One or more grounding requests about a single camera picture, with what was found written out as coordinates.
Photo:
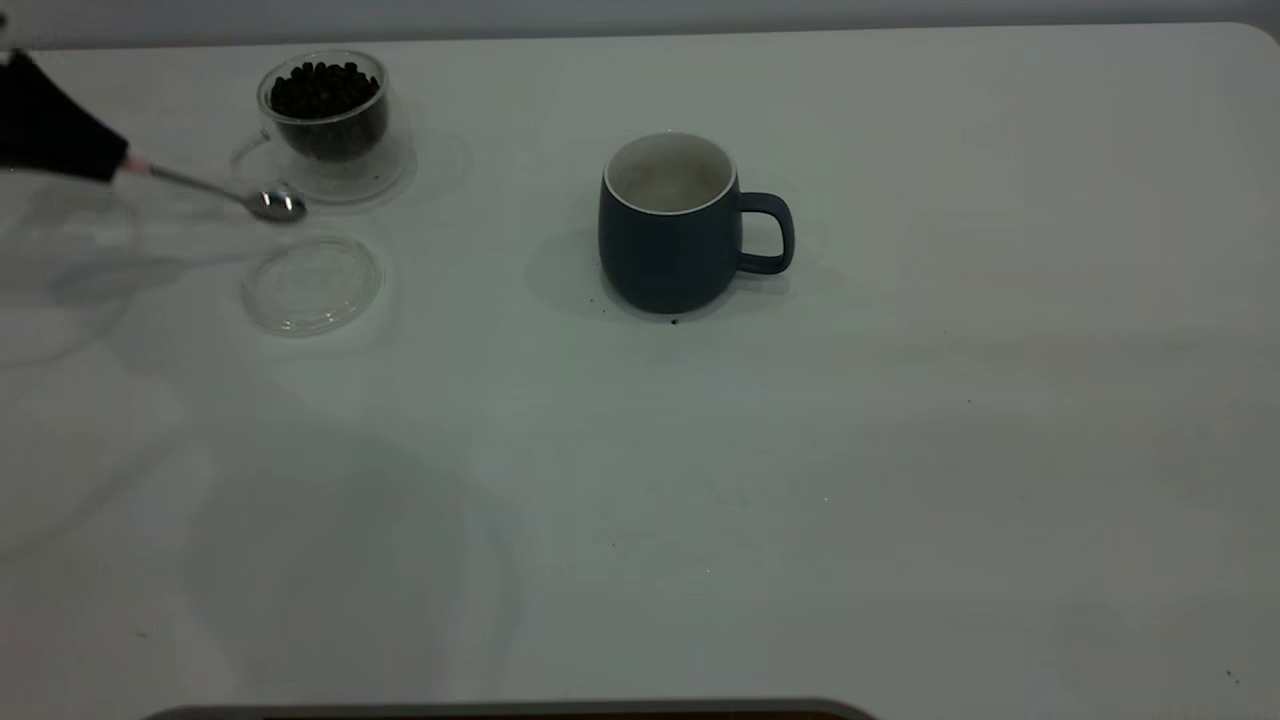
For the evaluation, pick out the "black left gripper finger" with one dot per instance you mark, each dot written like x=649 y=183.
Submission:
x=50 y=125

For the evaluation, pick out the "clear round glass lid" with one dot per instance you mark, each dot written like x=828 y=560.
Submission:
x=312 y=290

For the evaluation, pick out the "pile of coffee beans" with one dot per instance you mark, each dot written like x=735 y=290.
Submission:
x=325 y=100

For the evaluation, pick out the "dark blue-grey ceramic mug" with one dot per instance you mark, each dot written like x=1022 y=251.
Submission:
x=665 y=260

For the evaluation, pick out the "clear double-wall glass cup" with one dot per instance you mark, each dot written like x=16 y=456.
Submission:
x=350 y=180

